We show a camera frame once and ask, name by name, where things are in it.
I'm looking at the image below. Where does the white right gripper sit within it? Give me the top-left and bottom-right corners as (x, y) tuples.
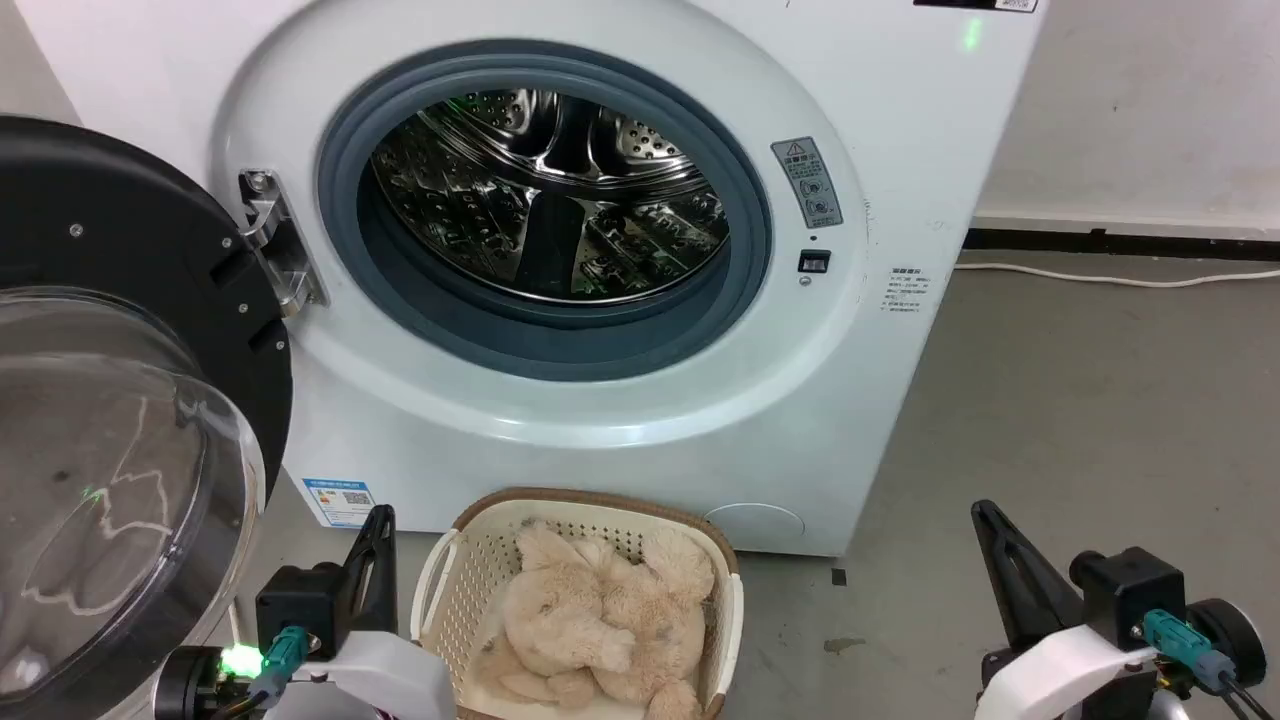
(971, 499), (1167, 720)

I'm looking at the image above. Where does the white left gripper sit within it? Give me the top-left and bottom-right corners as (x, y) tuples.
(264, 505), (459, 720)

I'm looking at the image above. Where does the white front-load washing machine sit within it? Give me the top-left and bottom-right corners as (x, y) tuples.
(15, 0), (1047, 559)

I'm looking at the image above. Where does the black glass washing machine door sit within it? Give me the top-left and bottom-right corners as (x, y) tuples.
(0, 115), (295, 720)

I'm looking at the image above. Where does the blue energy label sticker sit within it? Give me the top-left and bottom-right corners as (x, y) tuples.
(301, 478), (378, 529)

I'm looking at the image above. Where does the cream plastic laundry basket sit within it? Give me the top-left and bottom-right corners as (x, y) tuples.
(409, 487), (746, 720)

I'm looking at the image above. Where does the cream plush toy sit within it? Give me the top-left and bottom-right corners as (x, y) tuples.
(497, 520), (638, 707)

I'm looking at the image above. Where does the grey rubber door gasket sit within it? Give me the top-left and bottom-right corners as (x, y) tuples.
(317, 40), (774, 384)

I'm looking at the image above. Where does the round white filter cover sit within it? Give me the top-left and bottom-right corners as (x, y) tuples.
(702, 502), (807, 554)

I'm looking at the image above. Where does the fluffy beige plush toy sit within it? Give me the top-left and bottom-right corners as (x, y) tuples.
(590, 528), (718, 720)

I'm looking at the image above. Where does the white text label sticker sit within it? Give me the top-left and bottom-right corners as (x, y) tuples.
(880, 265), (934, 317)

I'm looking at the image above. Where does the metal door hinge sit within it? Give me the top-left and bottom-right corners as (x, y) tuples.
(238, 168), (330, 320)

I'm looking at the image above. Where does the black baseboard strip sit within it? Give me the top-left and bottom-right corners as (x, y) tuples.
(964, 228), (1280, 264)

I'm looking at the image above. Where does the stainless steel washer drum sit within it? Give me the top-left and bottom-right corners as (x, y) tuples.
(369, 88), (732, 307)

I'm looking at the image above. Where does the grey warning sticker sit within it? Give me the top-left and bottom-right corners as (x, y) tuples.
(770, 137), (845, 231)

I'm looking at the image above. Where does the teal plug left cable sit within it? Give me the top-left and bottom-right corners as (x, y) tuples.
(215, 625), (313, 720)

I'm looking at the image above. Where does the teal plug cable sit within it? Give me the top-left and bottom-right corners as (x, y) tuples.
(1142, 608), (1280, 720)
(215, 625), (313, 720)

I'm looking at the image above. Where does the teal plug right cable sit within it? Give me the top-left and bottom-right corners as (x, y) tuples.
(1142, 608), (1280, 720)

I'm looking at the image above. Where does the white floor cable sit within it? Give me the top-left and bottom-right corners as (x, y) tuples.
(953, 261), (1280, 290)

